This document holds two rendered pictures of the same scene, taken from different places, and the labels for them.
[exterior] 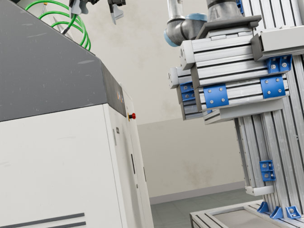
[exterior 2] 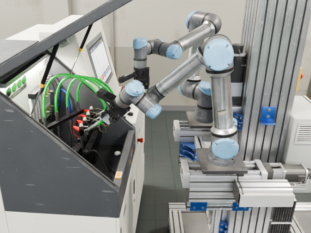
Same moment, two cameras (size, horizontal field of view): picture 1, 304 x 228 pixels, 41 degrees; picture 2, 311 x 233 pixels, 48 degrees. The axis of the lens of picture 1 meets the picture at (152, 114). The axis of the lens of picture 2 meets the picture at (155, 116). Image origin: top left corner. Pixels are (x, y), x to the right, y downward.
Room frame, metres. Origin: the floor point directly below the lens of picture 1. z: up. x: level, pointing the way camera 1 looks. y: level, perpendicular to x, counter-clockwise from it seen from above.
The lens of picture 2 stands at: (0.06, -0.06, 1.97)
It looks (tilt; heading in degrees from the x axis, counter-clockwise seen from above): 24 degrees down; 2
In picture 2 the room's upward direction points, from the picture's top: 1 degrees clockwise
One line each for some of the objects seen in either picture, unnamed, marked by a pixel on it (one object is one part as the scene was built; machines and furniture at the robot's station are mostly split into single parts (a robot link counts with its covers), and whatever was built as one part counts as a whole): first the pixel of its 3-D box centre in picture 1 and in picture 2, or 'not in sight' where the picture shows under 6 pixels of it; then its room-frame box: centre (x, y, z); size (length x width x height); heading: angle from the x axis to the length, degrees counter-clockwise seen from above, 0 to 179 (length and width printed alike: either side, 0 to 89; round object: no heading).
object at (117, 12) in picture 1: (117, 13); not in sight; (1.86, 0.08, 1.26); 0.06 x 0.03 x 0.09; 89
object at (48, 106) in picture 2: not in sight; (47, 93); (2.01, 0.66, 1.20); 0.13 x 0.03 x 0.31; 179
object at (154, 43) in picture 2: not in sight; (156, 47); (1.94, 0.00, 1.53); 0.11 x 0.11 x 0.08; 46
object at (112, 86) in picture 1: (111, 94); (124, 166); (1.76, 0.16, 0.87); 0.62 x 0.04 x 0.16; 179
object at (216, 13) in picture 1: (223, 15); (221, 150); (1.61, -0.35, 1.09); 0.15 x 0.15 x 0.10
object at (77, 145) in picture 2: not in sight; (88, 148); (1.89, 0.40, 0.91); 0.34 x 0.10 x 0.15; 179
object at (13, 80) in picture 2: not in sight; (26, 69); (1.77, 0.66, 1.43); 0.54 x 0.03 x 0.02; 179
